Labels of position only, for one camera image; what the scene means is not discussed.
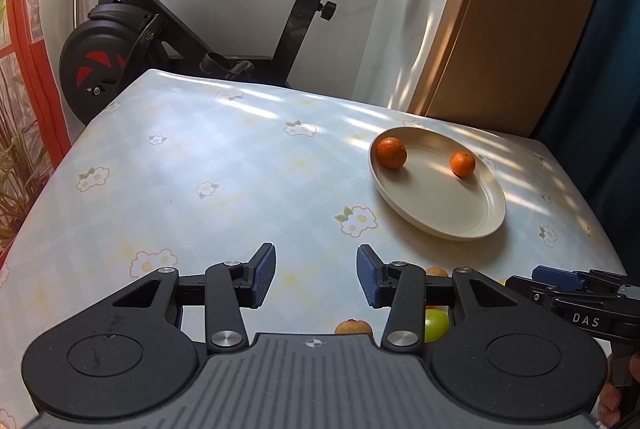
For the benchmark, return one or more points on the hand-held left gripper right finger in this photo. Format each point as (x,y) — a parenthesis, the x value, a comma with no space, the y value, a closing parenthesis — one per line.
(367,279)

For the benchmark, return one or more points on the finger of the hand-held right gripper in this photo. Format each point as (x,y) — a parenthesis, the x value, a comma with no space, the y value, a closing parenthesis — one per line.
(527,288)
(557,275)

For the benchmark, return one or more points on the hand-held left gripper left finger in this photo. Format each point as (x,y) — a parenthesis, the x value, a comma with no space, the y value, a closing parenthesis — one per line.
(265,274)

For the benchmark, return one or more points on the small brown fruit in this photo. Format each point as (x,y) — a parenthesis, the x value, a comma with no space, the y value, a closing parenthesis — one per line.
(437,272)
(353,327)

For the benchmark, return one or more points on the green apple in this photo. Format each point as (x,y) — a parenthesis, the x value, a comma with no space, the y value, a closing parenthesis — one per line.
(436,325)

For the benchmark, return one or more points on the cream oval plate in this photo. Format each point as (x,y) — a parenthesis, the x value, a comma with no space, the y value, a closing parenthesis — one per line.
(450,209)

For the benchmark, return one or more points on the person's right hand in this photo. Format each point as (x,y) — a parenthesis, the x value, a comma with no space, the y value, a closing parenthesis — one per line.
(610,406)

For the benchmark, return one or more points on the large tangerine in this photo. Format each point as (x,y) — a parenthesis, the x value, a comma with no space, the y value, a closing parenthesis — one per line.
(391,153)

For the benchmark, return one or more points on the dark teal curtain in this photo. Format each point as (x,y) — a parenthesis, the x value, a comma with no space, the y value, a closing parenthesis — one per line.
(600,109)

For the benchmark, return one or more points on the wooden board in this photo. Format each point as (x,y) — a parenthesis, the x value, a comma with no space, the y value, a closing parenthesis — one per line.
(510,34)

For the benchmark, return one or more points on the black exercise bike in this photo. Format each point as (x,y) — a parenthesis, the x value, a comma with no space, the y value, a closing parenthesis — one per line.
(295,24)

